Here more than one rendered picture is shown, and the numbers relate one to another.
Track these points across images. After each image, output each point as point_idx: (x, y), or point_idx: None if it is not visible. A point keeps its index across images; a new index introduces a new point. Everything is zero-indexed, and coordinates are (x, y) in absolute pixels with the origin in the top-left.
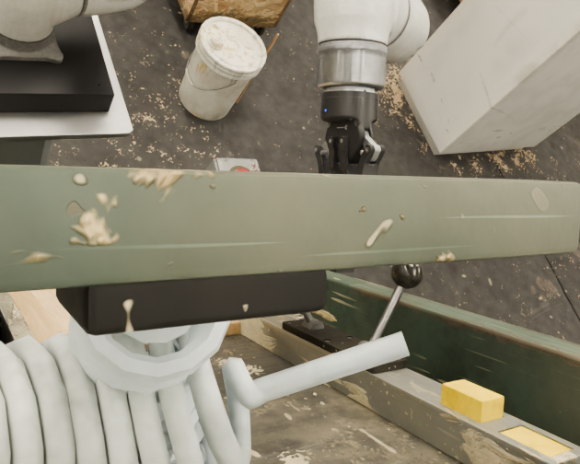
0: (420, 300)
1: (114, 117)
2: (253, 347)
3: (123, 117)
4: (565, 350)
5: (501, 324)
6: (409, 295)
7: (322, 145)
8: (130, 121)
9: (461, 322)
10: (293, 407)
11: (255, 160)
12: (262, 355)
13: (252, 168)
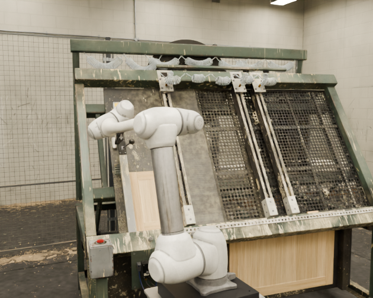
0: (84, 159)
1: (154, 291)
2: (128, 164)
3: (149, 292)
4: (84, 121)
5: (82, 137)
6: (82, 164)
7: (121, 138)
8: (145, 291)
9: (88, 142)
10: (133, 136)
11: (91, 246)
12: (128, 158)
13: (93, 245)
